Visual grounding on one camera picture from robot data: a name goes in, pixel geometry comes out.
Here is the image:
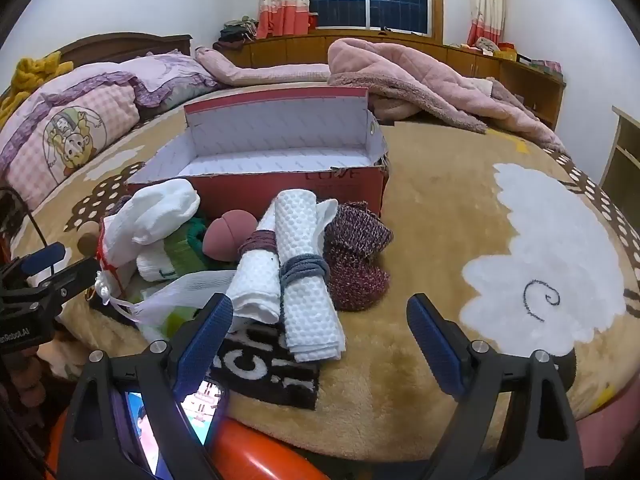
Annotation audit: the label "orange plastic stool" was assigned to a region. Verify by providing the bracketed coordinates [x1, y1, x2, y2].
[45, 410, 331, 480]

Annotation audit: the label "stack of colourful fabric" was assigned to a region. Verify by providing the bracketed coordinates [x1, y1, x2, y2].
[519, 55, 564, 75]

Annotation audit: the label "light wooden shelf unit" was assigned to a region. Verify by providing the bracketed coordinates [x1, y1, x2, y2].
[597, 106, 640, 206]

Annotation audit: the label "black cable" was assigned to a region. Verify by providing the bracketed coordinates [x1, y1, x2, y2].
[0, 187, 51, 252]

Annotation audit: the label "green and white sock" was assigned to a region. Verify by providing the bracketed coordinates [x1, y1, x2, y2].
[137, 220, 216, 281]

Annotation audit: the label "low wooden cabinet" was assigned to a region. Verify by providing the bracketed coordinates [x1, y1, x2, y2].
[220, 30, 566, 131]

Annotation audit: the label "red cardboard shoe box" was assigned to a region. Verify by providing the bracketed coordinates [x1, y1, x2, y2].
[125, 86, 390, 221]

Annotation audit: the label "dark wooden headboard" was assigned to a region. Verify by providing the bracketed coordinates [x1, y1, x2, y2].
[0, 33, 193, 106]

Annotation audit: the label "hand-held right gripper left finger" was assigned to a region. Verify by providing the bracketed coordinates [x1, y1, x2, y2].
[56, 292, 235, 480]

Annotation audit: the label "person's left forearm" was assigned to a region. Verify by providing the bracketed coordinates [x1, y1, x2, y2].
[0, 350, 56, 461]

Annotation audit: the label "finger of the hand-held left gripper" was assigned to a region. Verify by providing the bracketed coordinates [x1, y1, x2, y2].
[0, 242, 67, 291]
[30, 256, 102, 317]

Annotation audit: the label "yellow knit scarf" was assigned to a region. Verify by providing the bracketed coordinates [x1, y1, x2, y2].
[0, 52, 75, 126]

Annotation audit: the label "maroon knit sock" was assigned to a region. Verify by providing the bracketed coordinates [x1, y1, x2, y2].
[325, 255, 391, 312]
[324, 201, 394, 263]

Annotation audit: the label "pink checked cartoon pillow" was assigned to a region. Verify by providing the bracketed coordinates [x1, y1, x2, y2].
[0, 72, 141, 211]

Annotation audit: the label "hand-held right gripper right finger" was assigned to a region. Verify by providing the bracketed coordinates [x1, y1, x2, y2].
[406, 294, 586, 480]

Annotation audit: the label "smartphone purple case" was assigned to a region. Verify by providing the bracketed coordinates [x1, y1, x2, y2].
[112, 380, 231, 476]

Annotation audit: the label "pink round soft ball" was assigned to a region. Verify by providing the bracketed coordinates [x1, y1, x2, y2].
[202, 211, 258, 262]

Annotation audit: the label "white plastic bag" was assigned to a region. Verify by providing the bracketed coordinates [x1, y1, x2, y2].
[134, 270, 236, 342]

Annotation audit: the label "black towel white letters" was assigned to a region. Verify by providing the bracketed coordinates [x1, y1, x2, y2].
[209, 327, 321, 411]

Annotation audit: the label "person's left hand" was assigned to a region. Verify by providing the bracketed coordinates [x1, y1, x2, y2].
[37, 332, 77, 378]

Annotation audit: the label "pile of dark clothes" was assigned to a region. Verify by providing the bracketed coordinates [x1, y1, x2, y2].
[214, 15, 261, 51]

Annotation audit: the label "white towel maroon band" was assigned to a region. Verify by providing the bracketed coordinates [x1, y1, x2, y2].
[227, 199, 282, 323]

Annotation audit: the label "red string bead charm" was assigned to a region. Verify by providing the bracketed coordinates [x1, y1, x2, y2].
[94, 220, 137, 313]

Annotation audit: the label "long pink bolster pillow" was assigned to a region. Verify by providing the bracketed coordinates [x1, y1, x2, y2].
[195, 46, 333, 87]

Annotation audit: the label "white towel grey band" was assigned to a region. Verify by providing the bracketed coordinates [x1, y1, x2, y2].
[274, 189, 347, 362]

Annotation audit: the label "purple floral pillow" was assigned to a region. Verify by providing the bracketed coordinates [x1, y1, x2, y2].
[107, 50, 221, 111]

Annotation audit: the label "white knit glove red trim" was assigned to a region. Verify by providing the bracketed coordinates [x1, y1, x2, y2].
[102, 178, 201, 267]

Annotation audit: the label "pink fleece blanket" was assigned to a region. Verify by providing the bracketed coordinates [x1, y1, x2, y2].
[327, 37, 568, 153]

